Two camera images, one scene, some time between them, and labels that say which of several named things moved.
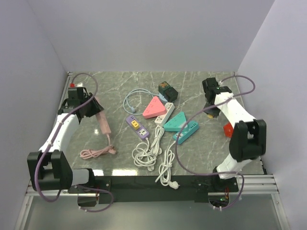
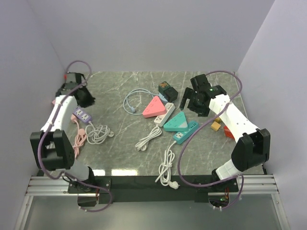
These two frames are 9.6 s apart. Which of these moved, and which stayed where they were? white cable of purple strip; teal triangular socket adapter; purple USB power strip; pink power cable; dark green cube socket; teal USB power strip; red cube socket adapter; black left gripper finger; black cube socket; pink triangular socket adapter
Moved: pink power cable; white cable of purple strip; purple USB power strip; black left gripper finger
Stayed: dark green cube socket; teal USB power strip; pink triangular socket adapter; red cube socket adapter; black cube socket; teal triangular socket adapter
